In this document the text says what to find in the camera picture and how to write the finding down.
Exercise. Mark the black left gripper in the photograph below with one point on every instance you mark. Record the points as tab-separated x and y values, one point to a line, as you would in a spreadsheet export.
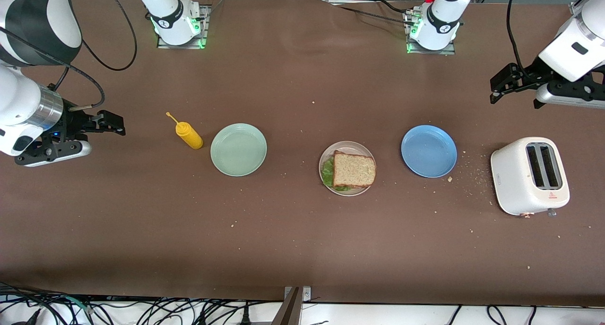
532	73

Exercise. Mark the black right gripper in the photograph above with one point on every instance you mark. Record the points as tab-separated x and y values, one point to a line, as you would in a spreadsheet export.
72	122

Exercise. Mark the yellow squeeze bottle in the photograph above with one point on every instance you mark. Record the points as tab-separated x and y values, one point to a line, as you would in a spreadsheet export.
190	138

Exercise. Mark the brown bread slice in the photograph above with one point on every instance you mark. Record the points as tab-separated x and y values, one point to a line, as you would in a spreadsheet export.
354	170

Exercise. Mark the green lettuce leaf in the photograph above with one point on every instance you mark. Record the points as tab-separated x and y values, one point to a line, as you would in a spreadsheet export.
327	171

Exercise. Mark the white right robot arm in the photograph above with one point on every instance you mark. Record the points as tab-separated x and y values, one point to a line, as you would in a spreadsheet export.
170	18

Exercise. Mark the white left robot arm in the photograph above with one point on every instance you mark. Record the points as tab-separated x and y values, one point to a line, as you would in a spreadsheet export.
442	22

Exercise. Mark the blue plate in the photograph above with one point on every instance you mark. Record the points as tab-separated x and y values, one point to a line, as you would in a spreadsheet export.
428	151

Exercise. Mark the mint green plate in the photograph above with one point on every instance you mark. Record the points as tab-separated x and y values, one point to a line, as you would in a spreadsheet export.
238	150

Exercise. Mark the beige plate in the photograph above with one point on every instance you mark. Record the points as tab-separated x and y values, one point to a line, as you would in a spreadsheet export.
350	146

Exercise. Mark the silver corner clamp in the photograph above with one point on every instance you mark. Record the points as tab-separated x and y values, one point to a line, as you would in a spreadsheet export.
575	8

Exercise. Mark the white toaster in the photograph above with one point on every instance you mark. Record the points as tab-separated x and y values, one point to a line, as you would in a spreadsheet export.
513	183

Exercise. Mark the dark metal pole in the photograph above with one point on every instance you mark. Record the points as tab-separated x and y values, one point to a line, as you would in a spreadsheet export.
288	313

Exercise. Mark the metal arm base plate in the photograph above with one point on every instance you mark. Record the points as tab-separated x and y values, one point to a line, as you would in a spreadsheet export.
206	27
449	51

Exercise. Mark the silver table edge bracket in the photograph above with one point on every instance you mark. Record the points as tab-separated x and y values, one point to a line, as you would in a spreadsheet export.
306	294

